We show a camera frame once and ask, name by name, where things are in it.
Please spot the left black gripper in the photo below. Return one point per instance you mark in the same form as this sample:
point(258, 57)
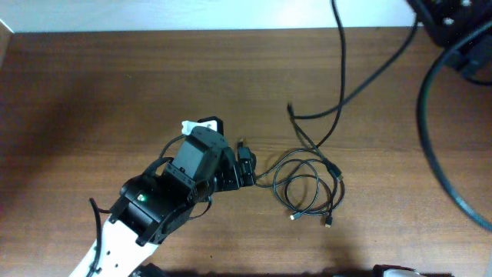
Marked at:
point(231, 180)

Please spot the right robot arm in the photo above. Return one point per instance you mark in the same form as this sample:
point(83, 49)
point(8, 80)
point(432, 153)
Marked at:
point(448, 21)

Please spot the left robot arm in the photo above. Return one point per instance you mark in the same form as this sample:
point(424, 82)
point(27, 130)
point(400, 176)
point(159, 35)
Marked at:
point(161, 199)

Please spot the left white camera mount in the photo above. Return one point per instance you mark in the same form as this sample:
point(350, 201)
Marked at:
point(188, 126)

